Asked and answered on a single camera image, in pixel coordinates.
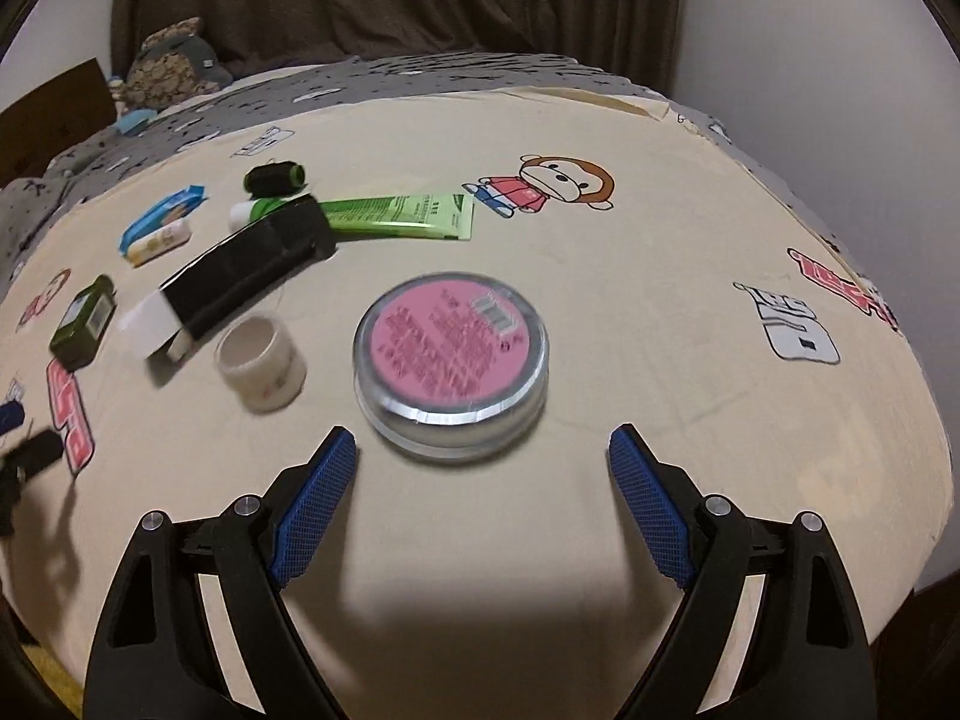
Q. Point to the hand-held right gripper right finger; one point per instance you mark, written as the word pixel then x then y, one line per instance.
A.
pixel 645 499

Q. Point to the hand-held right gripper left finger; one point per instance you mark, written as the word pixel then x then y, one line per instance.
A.
pixel 319 499

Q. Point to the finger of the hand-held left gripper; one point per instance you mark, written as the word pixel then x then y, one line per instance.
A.
pixel 7 417
pixel 34 451

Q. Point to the dark green bottle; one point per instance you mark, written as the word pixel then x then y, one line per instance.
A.
pixel 79 330

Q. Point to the white tape roll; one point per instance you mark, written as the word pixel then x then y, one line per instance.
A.
pixel 277 384

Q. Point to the round tin with pink label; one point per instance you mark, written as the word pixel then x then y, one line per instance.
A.
pixel 450 345

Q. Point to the small cream packet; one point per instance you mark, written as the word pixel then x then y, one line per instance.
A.
pixel 161 244

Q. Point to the black box with white end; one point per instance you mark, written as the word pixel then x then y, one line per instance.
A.
pixel 240 270

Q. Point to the blue snack packet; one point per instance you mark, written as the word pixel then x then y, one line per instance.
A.
pixel 169 210

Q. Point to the green tube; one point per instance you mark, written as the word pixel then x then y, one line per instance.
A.
pixel 397 214

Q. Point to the black thread spool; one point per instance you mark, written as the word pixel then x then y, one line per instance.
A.
pixel 274 178

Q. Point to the cream cartoon printed blanket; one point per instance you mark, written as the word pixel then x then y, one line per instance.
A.
pixel 637 315

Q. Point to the wooden headboard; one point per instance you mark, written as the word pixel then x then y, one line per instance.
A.
pixel 52 116

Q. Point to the small blue cloth item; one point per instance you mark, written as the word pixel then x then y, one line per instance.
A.
pixel 136 121

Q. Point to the brown patterned plush toy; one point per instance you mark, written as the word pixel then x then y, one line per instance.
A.
pixel 172 67

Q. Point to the dark brown curtain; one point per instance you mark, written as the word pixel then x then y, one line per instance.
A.
pixel 412 0

